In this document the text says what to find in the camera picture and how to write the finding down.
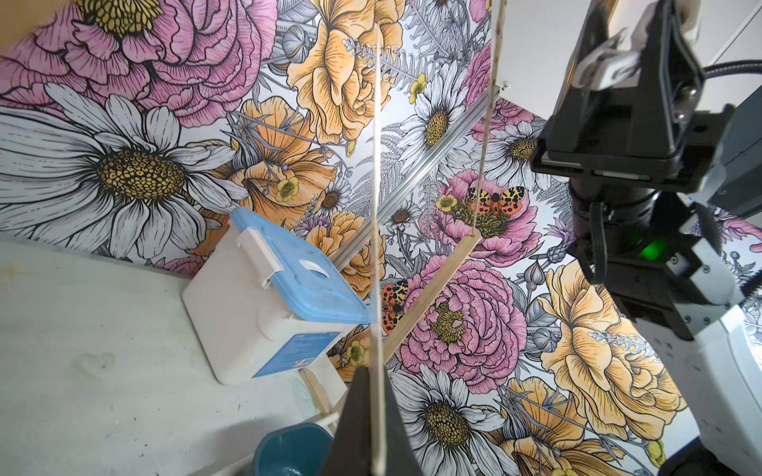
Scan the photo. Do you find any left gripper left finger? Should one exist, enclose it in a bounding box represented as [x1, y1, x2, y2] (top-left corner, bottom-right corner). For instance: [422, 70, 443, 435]
[321, 366, 372, 476]

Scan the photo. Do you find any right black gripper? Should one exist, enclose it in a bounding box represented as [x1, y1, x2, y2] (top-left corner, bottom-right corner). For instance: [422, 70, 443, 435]
[530, 1, 734, 190]

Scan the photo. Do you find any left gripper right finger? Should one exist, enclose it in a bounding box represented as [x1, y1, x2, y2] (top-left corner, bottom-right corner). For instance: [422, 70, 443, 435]
[384, 371, 423, 476]

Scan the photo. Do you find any grey clothespin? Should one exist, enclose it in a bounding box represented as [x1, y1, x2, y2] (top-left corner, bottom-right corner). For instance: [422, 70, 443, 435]
[571, 28, 641, 91]

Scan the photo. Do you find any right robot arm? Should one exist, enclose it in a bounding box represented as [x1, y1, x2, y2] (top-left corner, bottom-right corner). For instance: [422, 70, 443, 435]
[530, 1, 761, 475]

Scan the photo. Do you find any dark teal tray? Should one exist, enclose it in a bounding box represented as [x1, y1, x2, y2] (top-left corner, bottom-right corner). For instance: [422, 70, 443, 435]
[245, 422, 333, 476]

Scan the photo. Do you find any blue lidded storage box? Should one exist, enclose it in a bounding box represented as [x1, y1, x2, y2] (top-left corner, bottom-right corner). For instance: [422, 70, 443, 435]
[182, 207, 369, 386]

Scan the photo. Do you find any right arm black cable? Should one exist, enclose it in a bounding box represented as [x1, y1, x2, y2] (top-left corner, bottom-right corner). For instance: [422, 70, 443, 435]
[701, 58, 762, 79]

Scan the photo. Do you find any right wooden post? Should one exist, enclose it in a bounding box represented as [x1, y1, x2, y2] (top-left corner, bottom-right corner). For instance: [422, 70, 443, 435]
[332, 228, 483, 418]

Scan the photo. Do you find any wooden post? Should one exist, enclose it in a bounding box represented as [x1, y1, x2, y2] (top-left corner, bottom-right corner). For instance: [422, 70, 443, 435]
[0, 0, 69, 54]
[332, 228, 483, 418]

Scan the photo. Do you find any left wooden post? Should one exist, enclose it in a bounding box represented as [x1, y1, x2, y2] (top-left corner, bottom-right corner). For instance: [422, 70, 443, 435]
[0, 0, 69, 54]

